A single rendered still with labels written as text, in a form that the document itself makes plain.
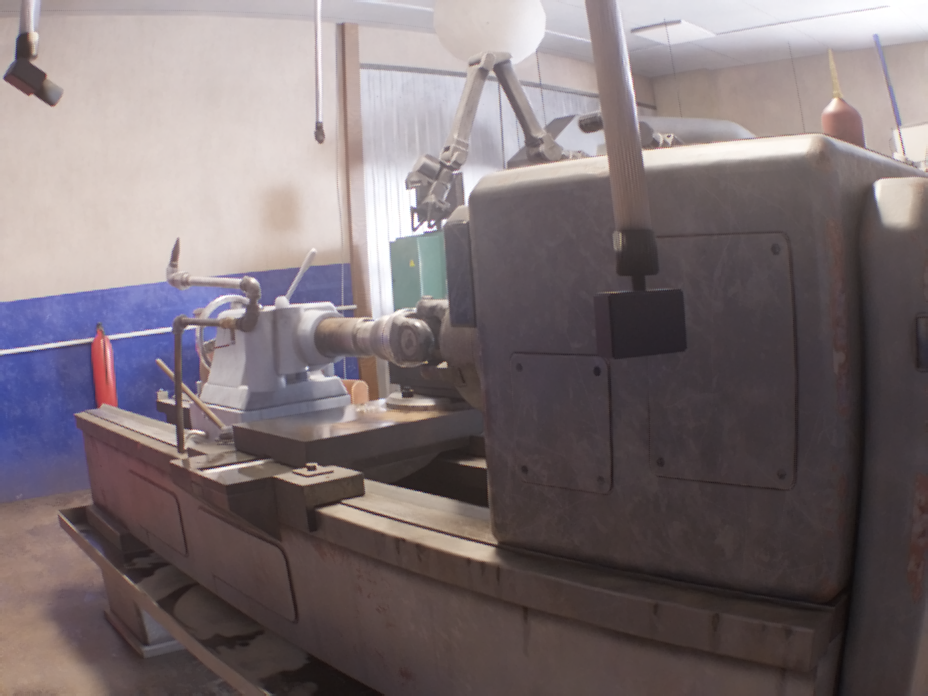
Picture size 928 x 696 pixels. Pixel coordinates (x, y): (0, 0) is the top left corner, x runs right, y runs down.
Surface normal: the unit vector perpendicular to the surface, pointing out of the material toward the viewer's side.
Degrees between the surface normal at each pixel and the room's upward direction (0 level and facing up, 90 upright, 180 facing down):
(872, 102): 90
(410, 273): 90
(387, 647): 90
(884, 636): 90
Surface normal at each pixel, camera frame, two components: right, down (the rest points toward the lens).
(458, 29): -0.42, 0.60
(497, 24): 0.00, 0.57
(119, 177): 0.64, 0.03
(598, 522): -0.76, 0.11
